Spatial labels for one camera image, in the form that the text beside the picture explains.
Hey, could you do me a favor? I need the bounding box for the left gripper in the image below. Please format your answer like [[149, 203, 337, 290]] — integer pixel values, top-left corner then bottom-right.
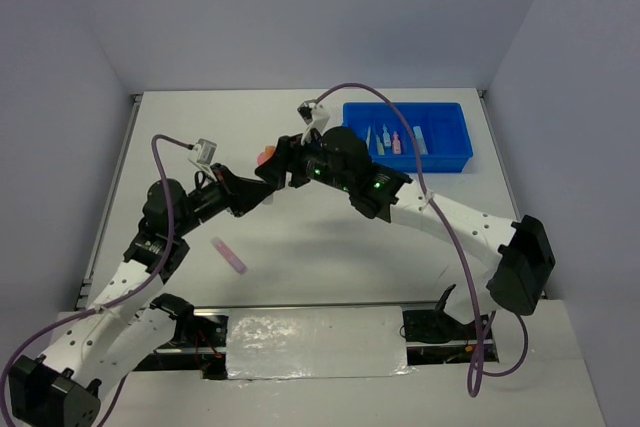
[[174, 162, 275, 237]]

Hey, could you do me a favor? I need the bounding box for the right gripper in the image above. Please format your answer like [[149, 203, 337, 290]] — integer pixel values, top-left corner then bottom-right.
[[254, 128, 352, 192]]

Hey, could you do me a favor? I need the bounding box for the green correction tape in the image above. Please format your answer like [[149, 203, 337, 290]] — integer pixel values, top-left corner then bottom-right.
[[375, 132, 388, 156]]

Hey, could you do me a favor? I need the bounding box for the pink correction tape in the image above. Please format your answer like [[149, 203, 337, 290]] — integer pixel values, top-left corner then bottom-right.
[[392, 131, 402, 155]]

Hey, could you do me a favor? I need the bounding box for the pink purple highlighter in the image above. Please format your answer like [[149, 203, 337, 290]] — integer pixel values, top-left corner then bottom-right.
[[211, 237, 248, 275]]

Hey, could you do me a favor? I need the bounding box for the light blue eraser stick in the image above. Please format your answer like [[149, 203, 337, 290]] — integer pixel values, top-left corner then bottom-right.
[[412, 125, 429, 156]]

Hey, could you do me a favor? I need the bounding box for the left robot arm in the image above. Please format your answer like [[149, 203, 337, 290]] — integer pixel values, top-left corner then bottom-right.
[[1, 164, 274, 426]]

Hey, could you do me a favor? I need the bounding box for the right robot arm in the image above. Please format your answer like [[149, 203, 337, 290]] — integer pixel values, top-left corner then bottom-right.
[[255, 127, 555, 338]]

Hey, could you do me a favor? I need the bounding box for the blue plastic compartment tray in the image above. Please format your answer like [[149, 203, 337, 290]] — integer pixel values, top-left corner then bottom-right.
[[343, 102, 473, 173]]

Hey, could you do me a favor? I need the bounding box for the silver foil tape sheet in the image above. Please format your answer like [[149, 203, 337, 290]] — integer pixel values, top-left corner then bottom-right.
[[226, 306, 410, 380]]

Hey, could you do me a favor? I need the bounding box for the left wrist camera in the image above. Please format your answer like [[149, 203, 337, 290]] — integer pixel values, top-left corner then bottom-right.
[[188, 138, 217, 176]]

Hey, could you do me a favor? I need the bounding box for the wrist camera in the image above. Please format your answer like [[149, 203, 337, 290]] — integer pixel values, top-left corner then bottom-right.
[[297, 100, 330, 145], [188, 138, 217, 176]]

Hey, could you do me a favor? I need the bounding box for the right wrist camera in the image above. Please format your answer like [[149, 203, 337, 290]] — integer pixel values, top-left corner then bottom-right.
[[297, 100, 330, 145]]

